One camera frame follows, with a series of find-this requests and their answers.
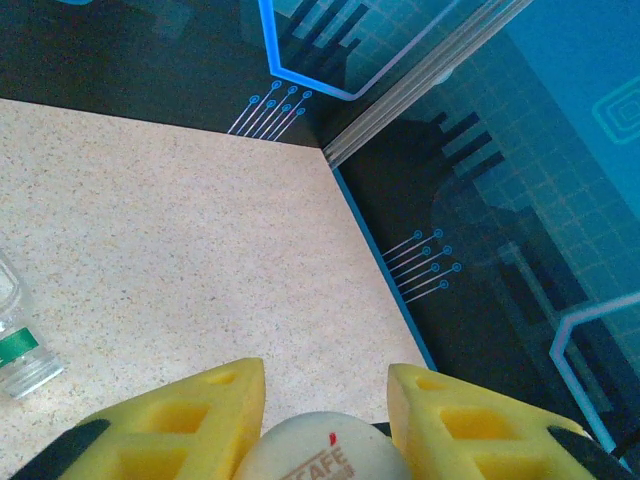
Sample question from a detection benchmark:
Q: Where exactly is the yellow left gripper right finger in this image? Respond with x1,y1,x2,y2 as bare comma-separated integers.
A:
388,363,636,480

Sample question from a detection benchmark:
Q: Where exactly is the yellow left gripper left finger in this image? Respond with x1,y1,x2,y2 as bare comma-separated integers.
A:
9,357,266,480

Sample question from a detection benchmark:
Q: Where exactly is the beige Nescafe bottle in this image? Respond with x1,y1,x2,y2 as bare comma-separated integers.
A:
232,410,414,480

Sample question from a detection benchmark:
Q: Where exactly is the clear bottle green label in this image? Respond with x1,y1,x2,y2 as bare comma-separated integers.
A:
0,249,65,401

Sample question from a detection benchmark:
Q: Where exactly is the aluminium corner post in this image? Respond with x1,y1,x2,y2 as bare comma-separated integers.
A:
322,0,534,169

